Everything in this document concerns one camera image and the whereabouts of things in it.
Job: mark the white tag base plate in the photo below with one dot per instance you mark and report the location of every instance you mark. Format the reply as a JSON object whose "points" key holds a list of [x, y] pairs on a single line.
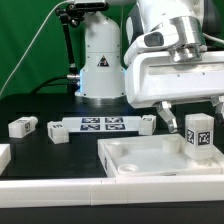
{"points": [[102, 124]]}

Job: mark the white front fence rail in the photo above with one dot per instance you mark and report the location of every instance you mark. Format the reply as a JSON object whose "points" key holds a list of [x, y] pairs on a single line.
{"points": [[108, 191]]}

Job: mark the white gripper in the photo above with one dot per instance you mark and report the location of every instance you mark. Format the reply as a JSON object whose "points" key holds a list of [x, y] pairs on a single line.
{"points": [[152, 78]]}

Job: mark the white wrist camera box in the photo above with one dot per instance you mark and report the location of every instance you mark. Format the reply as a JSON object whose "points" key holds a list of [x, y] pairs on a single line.
{"points": [[154, 41]]}

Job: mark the white square tabletop part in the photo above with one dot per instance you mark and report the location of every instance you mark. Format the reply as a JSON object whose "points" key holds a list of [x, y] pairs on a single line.
{"points": [[157, 155]]}

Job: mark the white left fence piece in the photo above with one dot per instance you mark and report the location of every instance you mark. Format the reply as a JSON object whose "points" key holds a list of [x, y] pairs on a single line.
{"points": [[5, 156]]}

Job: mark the grey overhead camera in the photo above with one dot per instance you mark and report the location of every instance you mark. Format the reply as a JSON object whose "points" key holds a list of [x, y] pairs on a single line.
{"points": [[91, 5]]}

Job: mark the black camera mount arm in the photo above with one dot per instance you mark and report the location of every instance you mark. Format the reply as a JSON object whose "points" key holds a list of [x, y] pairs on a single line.
{"points": [[70, 16]]}

